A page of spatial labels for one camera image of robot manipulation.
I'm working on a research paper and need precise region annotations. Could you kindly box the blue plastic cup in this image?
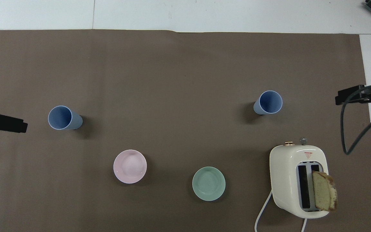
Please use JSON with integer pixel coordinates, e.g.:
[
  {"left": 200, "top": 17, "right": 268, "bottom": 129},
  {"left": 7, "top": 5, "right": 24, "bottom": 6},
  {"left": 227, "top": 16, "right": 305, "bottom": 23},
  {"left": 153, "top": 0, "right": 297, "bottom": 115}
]
[
  {"left": 48, "top": 105, "right": 83, "bottom": 131},
  {"left": 253, "top": 90, "right": 283, "bottom": 116}
]

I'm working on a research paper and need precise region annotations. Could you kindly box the slice of bread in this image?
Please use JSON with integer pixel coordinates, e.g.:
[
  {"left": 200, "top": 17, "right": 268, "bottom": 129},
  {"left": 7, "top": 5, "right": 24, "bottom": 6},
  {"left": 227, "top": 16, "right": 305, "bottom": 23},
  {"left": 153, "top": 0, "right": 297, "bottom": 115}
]
[{"left": 312, "top": 171, "right": 338, "bottom": 212}]

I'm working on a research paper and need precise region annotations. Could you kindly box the cream white toaster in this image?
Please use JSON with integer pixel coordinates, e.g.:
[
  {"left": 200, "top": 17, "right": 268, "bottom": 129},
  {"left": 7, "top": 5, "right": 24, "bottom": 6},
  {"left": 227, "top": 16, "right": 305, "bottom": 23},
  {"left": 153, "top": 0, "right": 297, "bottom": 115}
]
[{"left": 269, "top": 138, "right": 329, "bottom": 219}]

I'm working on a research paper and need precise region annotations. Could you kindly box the green plate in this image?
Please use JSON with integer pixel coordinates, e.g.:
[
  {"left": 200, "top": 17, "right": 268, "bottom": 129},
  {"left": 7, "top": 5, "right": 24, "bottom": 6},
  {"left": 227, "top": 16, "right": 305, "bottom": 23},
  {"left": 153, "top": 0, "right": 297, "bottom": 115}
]
[{"left": 192, "top": 166, "right": 226, "bottom": 202}]

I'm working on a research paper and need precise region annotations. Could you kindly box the pink bowl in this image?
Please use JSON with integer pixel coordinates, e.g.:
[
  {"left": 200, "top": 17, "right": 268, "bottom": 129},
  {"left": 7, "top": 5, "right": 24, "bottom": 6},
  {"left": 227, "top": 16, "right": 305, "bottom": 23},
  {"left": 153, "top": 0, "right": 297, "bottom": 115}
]
[{"left": 113, "top": 149, "right": 147, "bottom": 184}]

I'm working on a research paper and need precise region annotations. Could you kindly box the black cable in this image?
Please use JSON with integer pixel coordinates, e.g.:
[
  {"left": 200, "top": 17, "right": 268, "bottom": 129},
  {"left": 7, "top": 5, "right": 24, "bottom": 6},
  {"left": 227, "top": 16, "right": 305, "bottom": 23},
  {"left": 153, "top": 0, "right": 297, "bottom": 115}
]
[{"left": 340, "top": 83, "right": 371, "bottom": 156}]

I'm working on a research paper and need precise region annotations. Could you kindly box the white toaster cord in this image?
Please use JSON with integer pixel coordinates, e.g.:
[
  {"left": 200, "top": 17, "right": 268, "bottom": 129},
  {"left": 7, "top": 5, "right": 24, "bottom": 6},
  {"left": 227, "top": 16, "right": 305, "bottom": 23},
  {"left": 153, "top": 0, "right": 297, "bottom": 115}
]
[{"left": 255, "top": 189, "right": 308, "bottom": 232}]

